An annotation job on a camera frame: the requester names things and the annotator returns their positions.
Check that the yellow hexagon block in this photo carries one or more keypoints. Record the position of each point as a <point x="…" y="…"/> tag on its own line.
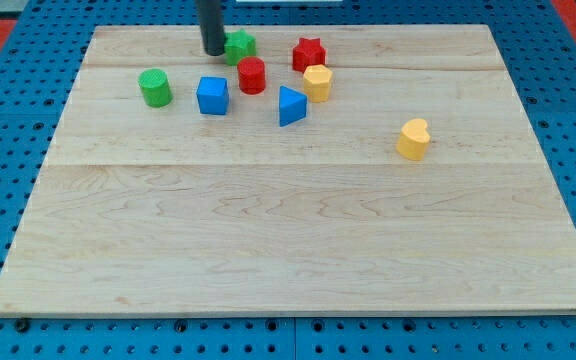
<point x="317" y="81"/>

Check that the red star block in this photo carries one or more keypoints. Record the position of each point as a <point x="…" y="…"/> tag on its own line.
<point x="308" y="52"/>

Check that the yellow heart block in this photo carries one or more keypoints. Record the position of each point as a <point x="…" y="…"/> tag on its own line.
<point x="414" y="139"/>

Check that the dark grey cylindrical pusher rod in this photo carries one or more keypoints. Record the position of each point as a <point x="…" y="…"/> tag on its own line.
<point x="210" y="20"/>

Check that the blue cube block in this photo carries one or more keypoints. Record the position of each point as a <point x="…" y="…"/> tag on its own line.
<point x="213" y="96"/>

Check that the green cylinder block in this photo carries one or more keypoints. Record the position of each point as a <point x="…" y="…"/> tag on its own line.
<point x="155" y="88"/>

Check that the red cylinder block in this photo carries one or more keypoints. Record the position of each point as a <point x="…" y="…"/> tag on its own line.
<point x="251" y="73"/>

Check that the green star block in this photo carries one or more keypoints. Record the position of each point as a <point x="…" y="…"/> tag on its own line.
<point x="238" y="45"/>

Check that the light wooden board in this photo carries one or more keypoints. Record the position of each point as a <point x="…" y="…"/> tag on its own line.
<point x="143" y="212"/>

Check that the blue triangle block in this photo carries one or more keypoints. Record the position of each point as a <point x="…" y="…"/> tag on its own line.
<point x="292" y="106"/>

